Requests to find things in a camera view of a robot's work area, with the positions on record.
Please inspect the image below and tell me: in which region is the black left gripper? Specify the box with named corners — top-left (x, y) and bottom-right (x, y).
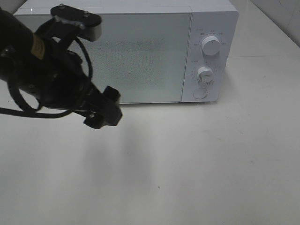
top-left (32, 35), bottom-right (123, 129)

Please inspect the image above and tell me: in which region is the white microwave door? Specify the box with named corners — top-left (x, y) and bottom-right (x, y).
top-left (14, 12), bottom-right (193, 105)

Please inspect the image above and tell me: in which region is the round white door button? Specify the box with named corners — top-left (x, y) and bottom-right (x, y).
top-left (193, 88), bottom-right (208, 99)

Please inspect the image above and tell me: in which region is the white timer knob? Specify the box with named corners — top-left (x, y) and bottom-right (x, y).
top-left (197, 66), bottom-right (214, 83)

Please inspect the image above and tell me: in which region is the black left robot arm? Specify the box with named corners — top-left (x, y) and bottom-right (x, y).
top-left (0, 4), bottom-right (122, 129)

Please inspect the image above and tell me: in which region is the white microwave oven body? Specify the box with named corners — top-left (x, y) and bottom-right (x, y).
top-left (15, 0), bottom-right (239, 102)

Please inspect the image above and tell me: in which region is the upper white power knob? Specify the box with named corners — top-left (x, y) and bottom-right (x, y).
top-left (201, 35), bottom-right (221, 56)

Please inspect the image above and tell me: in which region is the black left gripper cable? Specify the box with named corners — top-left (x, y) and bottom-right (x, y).
top-left (0, 37), bottom-right (93, 119)

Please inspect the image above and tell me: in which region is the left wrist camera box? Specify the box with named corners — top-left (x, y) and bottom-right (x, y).
top-left (36, 5), bottom-right (102, 49)

